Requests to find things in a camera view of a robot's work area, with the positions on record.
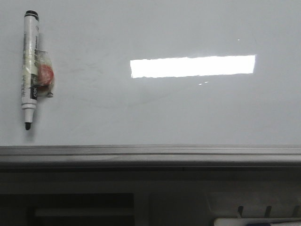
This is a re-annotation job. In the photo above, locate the white black whiteboard marker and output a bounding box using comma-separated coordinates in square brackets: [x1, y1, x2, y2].
[21, 10, 40, 130]

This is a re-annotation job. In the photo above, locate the white glossy whiteboard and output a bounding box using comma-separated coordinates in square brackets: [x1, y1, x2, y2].
[0, 0, 301, 168]

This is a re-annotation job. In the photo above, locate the red magnet taped to marker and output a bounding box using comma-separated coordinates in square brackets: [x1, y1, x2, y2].
[36, 50, 55, 98]

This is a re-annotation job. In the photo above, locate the white wall marker tray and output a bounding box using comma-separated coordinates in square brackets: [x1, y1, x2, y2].
[214, 218, 301, 226]

